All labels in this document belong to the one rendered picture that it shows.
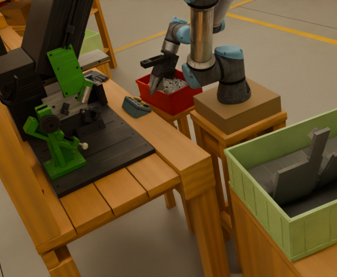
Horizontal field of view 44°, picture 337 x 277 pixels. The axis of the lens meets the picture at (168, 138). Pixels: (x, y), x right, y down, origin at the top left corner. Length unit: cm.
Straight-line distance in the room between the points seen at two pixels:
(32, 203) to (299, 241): 81
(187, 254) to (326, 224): 128
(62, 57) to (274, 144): 97
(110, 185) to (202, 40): 64
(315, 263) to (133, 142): 86
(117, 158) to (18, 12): 350
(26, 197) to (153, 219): 147
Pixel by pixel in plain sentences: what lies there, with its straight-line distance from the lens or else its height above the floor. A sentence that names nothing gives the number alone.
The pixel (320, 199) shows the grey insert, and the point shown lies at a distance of 144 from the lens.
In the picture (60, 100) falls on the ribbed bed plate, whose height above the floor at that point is 106.
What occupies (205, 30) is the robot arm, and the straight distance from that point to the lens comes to 158.
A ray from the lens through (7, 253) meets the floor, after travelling 294.
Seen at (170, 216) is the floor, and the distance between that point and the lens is 270.
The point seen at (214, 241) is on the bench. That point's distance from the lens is 185.
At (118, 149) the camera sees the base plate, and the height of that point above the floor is 90.
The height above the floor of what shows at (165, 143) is 90.
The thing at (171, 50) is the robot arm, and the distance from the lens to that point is 190.
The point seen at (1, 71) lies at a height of 124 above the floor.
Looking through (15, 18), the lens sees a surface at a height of 80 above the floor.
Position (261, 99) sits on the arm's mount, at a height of 93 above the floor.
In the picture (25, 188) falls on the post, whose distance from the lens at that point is 134.
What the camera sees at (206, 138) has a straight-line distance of 198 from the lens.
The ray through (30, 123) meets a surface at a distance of 163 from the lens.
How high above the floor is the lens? 181
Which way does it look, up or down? 32 degrees down
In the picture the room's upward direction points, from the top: 13 degrees counter-clockwise
